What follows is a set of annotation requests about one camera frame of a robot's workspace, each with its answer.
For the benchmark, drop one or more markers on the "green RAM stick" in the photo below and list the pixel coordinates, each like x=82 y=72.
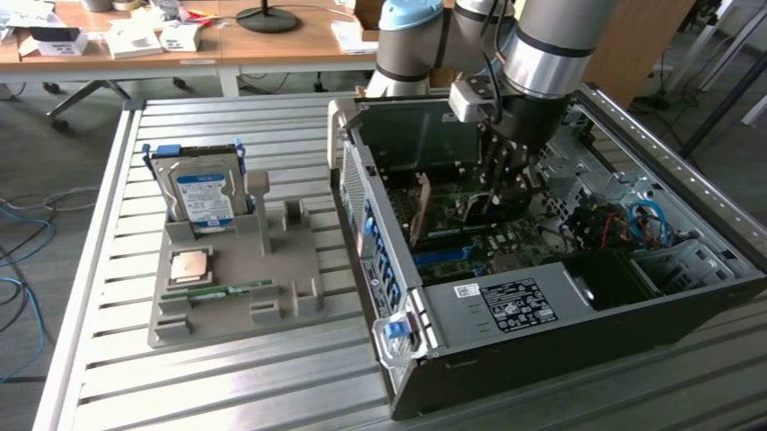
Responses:
x=209 y=294

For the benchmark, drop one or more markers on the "wooden office desk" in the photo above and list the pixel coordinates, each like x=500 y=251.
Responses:
x=287 y=45
x=89 y=63

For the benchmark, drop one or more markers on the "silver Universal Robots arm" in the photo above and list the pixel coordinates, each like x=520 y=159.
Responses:
x=557 y=27

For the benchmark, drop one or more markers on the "white booklet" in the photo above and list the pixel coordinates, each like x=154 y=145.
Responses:
x=353 y=38

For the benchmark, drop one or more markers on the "grey parts rack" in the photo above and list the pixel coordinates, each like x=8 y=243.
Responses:
x=238 y=269

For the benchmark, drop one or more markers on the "grey power supply unit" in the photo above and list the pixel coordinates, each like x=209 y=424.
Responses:
x=455 y=314

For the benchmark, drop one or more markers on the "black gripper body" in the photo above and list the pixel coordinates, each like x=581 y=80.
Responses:
x=533 y=116

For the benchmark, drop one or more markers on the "open white cardboard box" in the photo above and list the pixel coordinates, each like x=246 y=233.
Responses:
x=60 y=47

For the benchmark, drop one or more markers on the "stack of papers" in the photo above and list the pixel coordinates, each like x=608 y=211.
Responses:
x=29 y=15

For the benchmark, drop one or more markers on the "installed dark RAM stick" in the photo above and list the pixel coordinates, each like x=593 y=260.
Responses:
x=455 y=234

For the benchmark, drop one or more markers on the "hard disk in blue caddy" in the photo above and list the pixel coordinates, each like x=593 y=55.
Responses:
x=204 y=197

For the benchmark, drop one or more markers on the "CPU chip with copper lid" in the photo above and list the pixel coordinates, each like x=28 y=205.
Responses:
x=188 y=267

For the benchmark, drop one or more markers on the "black open PC case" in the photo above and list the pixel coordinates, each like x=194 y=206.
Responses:
x=539 y=359

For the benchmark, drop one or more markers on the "white box with label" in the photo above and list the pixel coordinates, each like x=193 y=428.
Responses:
x=180 y=40

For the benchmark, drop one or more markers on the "blue case latch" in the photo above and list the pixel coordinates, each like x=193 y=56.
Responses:
x=395 y=330

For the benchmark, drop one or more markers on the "metal cup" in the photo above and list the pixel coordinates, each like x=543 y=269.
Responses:
x=97 y=4

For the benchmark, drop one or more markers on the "flat white box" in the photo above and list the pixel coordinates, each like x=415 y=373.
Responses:
x=132 y=45

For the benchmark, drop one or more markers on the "green motherboard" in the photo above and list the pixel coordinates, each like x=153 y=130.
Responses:
x=521 y=238

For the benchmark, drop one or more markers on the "grey metal disk bay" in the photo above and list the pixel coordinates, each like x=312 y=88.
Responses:
x=695 y=260

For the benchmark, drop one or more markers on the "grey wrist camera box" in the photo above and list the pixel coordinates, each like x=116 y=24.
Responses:
x=469 y=105

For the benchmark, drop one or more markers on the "black monitor stand base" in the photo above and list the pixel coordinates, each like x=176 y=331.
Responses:
x=267 y=20

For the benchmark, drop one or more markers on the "graphics card with metal bracket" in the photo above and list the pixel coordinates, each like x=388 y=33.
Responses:
x=449 y=215

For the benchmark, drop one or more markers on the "wooden cabinet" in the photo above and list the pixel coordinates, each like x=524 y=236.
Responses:
x=640 y=45

